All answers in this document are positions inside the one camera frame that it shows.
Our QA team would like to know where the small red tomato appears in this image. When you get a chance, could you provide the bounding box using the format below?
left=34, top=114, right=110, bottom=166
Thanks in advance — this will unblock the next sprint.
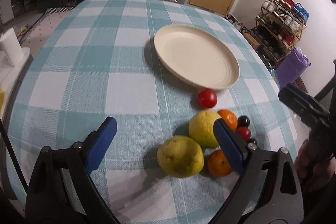
left=235, top=126, right=251, bottom=142

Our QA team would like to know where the orange mandarin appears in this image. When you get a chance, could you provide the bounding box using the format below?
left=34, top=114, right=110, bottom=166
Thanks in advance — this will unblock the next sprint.
left=218, top=109, right=238, bottom=131
left=206, top=149, right=232, bottom=177

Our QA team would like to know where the orange mandarin front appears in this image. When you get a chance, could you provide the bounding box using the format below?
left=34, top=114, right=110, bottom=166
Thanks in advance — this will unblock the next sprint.
left=206, top=149, right=232, bottom=177

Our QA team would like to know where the yellow-green guava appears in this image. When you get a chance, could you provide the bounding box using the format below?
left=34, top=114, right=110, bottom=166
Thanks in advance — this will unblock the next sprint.
left=157, top=135, right=204, bottom=178
left=188, top=110, right=221, bottom=148

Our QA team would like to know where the yellow-green guava front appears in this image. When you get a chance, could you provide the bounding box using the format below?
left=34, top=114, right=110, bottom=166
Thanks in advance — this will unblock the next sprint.
left=157, top=135, right=204, bottom=178

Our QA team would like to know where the dark plum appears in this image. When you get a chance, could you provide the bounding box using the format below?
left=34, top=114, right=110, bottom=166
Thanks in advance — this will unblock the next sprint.
left=237, top=115, right=251, bottom=128
left=248, top=138, right=258, bottom=145

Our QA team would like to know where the person's right hand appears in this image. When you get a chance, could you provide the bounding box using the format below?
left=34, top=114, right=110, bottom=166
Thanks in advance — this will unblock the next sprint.
left=294, top=139, right=335, bottom=192

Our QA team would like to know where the purple bag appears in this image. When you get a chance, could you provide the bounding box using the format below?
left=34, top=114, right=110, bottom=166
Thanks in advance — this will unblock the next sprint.
left=275, top=48, right=311, bottom=89

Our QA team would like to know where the blue patterned package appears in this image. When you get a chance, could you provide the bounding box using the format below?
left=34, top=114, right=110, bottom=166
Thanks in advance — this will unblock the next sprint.
left=269, top=69, right=281, bottom=89

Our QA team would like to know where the wooden shoe rack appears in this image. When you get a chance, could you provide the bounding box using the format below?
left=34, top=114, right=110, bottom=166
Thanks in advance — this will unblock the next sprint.
left=250, top=0, right=309, bottom=69

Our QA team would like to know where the red tomato near plate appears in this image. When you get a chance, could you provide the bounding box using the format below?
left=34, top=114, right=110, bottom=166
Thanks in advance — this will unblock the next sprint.
left=197, top=89, right=218, bottom=109

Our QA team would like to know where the cream round plate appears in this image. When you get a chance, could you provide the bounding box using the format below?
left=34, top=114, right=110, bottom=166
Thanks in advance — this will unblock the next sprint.
left=154, top=24, right=240, bottom=91

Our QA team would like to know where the yellow plastic bag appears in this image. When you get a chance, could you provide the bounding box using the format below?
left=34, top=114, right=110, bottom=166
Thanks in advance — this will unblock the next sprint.
left=0, top=89, right=5, bottom=112

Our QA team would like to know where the teal white checkered tablecloth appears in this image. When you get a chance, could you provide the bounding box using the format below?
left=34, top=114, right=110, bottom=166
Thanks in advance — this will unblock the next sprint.
left=8, top=0, right=297, bottom=223

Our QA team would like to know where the white paper towel roll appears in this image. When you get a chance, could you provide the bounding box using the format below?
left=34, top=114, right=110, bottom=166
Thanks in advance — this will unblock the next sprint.
left=0, top=28, right=24, bottom=67

